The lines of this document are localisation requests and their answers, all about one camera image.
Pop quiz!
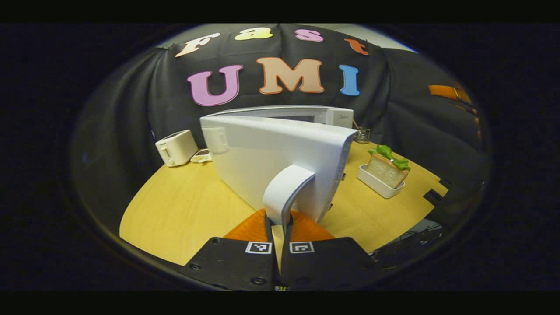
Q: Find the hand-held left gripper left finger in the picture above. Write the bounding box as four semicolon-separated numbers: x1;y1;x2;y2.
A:
177;208;280;291

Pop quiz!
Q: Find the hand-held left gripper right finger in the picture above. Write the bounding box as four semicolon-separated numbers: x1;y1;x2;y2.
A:
280;209;381;291

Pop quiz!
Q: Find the toast sandwich with lettuce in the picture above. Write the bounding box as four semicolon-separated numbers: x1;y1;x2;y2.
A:
367;145;411;189

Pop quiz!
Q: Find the white microwave oven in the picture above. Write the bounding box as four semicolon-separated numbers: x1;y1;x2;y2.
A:
200;105;354;226

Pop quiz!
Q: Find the white rectangular tray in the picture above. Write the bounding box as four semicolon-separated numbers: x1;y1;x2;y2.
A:
357;164;406;199

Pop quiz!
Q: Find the glass jar with sticks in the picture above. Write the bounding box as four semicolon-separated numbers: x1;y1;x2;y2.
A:
353;122;371;144

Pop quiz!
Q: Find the white toaster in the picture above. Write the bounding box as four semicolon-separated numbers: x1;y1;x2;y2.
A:
155;129;199;168

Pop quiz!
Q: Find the black backdrop cloth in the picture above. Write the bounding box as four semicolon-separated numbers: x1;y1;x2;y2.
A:
72;24;490;228

